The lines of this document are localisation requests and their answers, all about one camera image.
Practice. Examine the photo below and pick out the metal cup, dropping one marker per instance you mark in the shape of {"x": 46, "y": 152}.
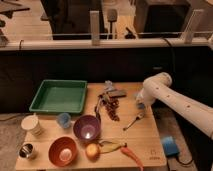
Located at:
{"x": 27, "y": 151}

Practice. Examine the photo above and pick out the bunch of dark grapes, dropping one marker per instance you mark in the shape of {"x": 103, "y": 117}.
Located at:
{"x": 111, "y": 107}

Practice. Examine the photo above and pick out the orange carrot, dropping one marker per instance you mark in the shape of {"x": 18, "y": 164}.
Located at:
{"x": 131, "y": 155}

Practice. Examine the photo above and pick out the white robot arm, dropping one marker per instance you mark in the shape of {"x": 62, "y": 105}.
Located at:
{"x": 158, "y": 87}

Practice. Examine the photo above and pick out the small blue cup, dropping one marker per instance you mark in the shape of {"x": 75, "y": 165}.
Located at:
{"x": 64, "y": 120}

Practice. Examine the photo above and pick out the white paper cup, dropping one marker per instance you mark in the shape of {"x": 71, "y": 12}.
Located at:
{"x": 31, "y": 124}

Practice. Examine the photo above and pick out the banana peel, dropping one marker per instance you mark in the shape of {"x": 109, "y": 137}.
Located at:
{"x": 106, "y": 146}

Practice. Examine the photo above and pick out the red bowl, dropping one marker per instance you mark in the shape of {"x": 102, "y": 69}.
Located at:
{"x": 62, "y": 151}

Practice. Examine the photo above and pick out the green plastic tray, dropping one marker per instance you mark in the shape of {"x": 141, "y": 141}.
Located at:
{"x": 58, "y": 96}

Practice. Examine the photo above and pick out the purple bowl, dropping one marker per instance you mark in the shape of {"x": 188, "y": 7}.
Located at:
{"x": 87, "y": 128}

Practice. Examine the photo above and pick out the dark rectangular block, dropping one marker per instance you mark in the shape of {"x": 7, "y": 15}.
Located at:
{"x": 117, "y": 93}

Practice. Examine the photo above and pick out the crumpled grey wrapper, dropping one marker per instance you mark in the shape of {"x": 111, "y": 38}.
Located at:
{"x": 108, "y": 86}

